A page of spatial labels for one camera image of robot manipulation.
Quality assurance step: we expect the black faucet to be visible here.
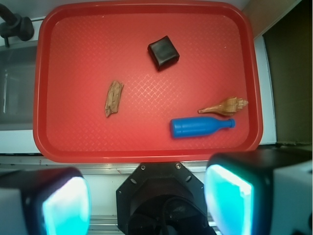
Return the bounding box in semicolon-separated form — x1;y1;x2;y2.
0;4;35;48

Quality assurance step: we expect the brown wood bark piece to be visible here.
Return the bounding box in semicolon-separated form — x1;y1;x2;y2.
105;80;124;118

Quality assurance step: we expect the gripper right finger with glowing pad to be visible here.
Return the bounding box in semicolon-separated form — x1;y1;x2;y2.
204;148;313;235

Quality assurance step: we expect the steel sink basin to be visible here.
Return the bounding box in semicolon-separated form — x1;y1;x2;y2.
0;46;37;131

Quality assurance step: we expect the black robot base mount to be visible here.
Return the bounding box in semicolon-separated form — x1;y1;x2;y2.
116;163;216;235

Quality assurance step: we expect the blue plastic bottle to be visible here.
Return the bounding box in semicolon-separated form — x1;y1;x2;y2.
170;117;236;138

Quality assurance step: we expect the tan spiral seashell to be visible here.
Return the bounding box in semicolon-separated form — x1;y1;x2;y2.
198;97;249;116

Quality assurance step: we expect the red plastic tray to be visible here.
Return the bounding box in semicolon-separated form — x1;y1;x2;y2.
33;0;263;164

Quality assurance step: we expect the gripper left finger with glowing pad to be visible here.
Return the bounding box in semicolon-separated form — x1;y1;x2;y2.
0;167;91;235

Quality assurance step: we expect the black square block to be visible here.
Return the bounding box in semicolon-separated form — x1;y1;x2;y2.
147;36;180;71

